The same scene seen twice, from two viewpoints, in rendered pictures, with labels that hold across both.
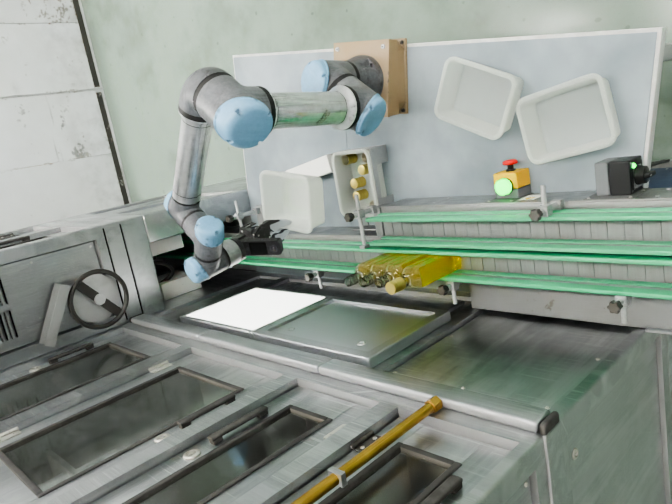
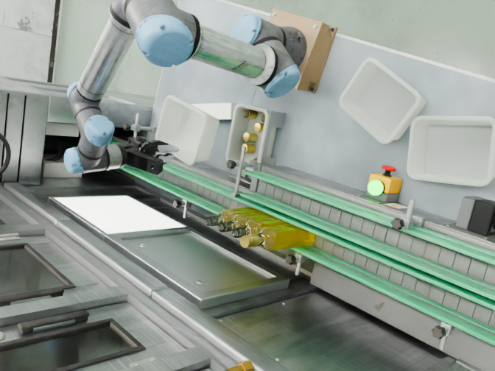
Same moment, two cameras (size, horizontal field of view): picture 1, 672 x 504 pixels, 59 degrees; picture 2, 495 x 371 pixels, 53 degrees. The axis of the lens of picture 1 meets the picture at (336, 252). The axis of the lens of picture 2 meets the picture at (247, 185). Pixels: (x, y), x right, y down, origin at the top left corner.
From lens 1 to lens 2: 18 cm
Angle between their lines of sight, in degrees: 4
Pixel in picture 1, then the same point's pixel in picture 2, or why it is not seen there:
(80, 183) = (15, 51)
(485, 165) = (365, 163)
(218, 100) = (148, 11)
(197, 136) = (118, 39)
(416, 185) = (299, 158)
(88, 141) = (35, 18)
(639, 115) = not seen: outside the picture
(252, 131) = (169, 52)
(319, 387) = (146, 311)
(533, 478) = not seen: outside the picture
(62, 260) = not seen: outside the picture
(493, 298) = (331, 282)
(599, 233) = (446, 260)
